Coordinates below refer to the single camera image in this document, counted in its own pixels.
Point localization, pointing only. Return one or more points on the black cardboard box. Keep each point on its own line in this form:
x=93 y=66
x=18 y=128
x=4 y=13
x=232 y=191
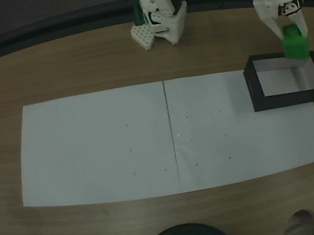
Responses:
x=283 y=101

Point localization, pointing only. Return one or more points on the green cube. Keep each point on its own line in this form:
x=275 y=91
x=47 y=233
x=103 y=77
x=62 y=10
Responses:
x=295 y=46

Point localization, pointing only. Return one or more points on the white paper sheet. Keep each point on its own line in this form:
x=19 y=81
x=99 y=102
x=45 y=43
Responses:
x=92 y=147
x=248 y=146

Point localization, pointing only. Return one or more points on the round table grommet hole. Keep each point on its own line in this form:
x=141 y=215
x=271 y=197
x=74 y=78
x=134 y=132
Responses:
x=301 y=224

